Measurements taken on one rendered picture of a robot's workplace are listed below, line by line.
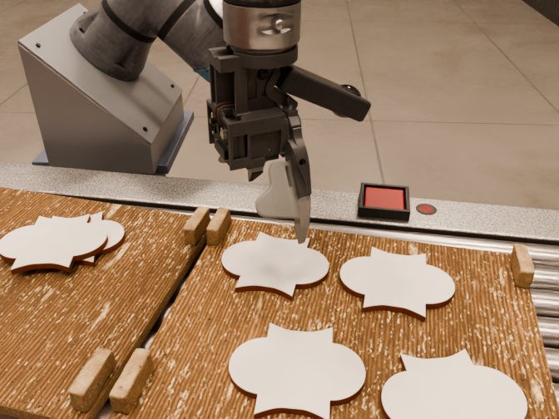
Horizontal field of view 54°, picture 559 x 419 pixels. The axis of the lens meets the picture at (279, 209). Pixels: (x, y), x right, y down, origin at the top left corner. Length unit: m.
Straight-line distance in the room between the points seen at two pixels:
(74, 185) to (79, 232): 0.21
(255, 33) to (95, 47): 0.61
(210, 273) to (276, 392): 0.21
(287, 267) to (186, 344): 0.16
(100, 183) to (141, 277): 0.30
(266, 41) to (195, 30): 0.52
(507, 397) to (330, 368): 0.17
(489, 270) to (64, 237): 0.55
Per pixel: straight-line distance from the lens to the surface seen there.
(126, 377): 0.55
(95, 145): 1.06
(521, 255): 0.73
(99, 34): 1.09
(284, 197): 0.57
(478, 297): 0.69
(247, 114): 0.56
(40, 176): 1.01
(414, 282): 0.68
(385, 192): 0.87
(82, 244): 0.74
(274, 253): 0.70
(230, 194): 0.88
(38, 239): 0.78
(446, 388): 0.57
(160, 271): 0.70
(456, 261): 0.74
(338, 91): 0.59
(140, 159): 1.04
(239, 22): 0.53
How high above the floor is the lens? 1.37
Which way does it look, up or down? 33 degrees down
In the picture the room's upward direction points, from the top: straight up
